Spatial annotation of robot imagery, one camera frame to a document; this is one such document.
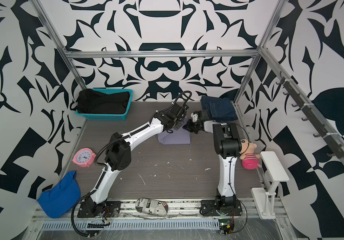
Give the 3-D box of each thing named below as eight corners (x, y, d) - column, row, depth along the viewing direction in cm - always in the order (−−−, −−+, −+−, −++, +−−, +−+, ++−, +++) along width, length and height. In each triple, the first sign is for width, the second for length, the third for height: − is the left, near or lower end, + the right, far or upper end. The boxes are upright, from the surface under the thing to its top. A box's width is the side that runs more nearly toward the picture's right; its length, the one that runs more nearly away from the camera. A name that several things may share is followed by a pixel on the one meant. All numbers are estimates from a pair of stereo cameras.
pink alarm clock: (73, 167, 90) (69, 164, 87) (80, 150, 97) (77, 147, 94) (93, 167, 90) (90, 164, 87) (98, 150, 97) (96, 147, 94)
